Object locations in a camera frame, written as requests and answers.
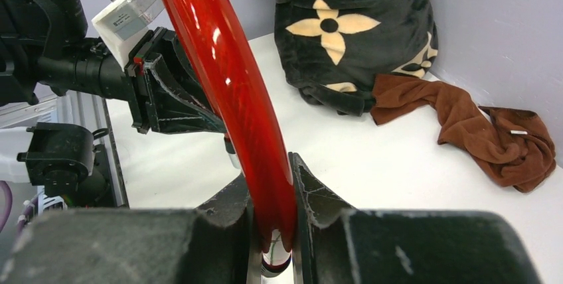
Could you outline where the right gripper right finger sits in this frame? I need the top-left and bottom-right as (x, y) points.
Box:
(289, 153), (540, 283)

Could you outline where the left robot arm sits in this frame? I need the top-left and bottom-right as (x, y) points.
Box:
(1, 0), (226, 208)

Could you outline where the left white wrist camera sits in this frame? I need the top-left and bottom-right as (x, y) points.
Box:
(91, 0), (164, 69)

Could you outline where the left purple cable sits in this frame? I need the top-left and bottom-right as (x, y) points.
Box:
(0, 180), (40, 234)

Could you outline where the brown towel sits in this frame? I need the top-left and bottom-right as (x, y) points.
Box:
(370, 74), (556, 193)

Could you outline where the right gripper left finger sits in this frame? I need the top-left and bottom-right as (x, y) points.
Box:
(1, 176), (252, 283)

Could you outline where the red cable lock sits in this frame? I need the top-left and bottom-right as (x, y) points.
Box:
(163, 0), (297, 277)

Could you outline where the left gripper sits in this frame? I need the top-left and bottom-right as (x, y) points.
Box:
(124, 27), (226, 135)

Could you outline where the black floral plush blanket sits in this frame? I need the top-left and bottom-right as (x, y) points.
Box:
(274, 0), (439, 116)

